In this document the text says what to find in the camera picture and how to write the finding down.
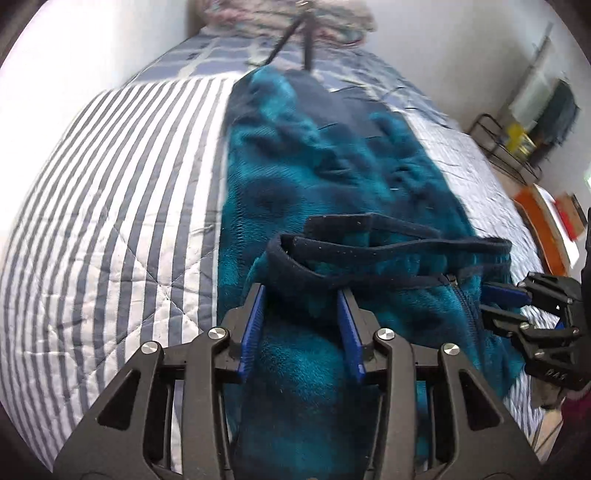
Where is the floral pillow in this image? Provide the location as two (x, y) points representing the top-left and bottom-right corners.
(198, 0), (377, 47)

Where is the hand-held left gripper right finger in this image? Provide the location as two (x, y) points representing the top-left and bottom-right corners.
(336, 288), (541, 480)

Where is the red box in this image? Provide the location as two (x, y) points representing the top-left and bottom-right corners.
(555, 195), (583, 241)

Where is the blue white striped quilt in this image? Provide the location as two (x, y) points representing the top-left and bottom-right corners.
(0, 34), (568, 476)

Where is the dark teal hanging cloth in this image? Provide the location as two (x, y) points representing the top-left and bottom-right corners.
(538, 78), (581, 155)

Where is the white panel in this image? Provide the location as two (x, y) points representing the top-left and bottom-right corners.
(507, 73), (557, 127)

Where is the teal plaid fleece jacket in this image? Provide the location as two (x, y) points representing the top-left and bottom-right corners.
(217, 67), (527, 480)

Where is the black metal rack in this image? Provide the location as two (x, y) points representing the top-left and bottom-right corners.
(468, 113), (544, 186)

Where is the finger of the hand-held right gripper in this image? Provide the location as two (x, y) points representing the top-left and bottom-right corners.
(484, 272), (583, 324)
(479, 302), (581, 366)

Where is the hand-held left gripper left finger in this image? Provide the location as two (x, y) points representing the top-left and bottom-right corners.
(55, 282), (266, 480)

